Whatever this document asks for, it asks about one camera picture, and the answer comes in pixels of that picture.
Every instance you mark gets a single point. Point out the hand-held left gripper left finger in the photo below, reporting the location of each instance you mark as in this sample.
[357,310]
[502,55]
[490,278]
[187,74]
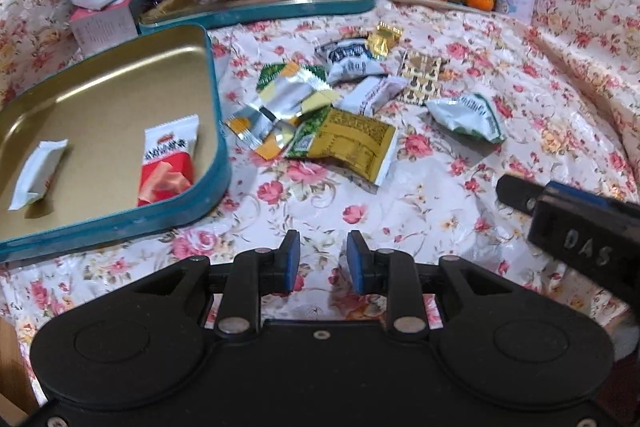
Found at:
[292,263]

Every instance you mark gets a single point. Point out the pink cardboard box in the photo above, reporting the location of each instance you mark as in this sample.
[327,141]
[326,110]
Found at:
[102,24]

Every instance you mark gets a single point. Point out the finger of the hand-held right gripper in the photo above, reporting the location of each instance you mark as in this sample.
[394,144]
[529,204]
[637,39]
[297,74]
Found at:
[517,194]

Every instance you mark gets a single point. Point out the green and white snack packet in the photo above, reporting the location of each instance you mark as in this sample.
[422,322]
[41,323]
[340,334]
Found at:
[467,117]

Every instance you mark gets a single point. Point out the yellow and green snack packet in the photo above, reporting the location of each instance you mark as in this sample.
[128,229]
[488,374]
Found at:
[350,142]

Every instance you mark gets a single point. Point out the gold and black patterned packet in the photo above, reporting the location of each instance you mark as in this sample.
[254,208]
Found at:
[421,79]

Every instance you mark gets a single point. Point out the red snack packet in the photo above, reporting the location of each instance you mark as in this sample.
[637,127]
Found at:
[167,162]

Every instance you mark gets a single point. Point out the teal tin tray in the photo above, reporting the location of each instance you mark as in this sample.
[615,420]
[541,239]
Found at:
[100,107]

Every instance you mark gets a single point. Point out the white brown-print snack packet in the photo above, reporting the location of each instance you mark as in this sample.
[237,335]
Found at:
[375,94]

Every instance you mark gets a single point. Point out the teal tin with snacks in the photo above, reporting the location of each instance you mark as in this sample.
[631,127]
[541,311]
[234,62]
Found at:
[320,4]

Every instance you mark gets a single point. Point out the gold candy packet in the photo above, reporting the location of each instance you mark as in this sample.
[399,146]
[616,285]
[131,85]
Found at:
[384,39]

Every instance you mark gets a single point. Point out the plain white snack packet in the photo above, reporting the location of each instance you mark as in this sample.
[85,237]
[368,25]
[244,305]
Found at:
[37,174]

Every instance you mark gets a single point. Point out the blue and white snack packet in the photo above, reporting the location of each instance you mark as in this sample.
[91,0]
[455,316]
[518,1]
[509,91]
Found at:
[350,62]

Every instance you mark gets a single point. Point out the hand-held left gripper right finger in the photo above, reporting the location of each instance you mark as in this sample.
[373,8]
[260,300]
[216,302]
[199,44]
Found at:
[355,266]

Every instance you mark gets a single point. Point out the silver green yellow snack wrapper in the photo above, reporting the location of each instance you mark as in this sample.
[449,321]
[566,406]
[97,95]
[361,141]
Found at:
[292,92]

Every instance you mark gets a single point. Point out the silver orange snack wrapper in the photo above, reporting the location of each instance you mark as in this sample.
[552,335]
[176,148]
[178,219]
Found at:
[255,127]

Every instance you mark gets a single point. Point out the wooden furniture edge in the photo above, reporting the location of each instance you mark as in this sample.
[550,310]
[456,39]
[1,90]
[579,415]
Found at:
[15,367]

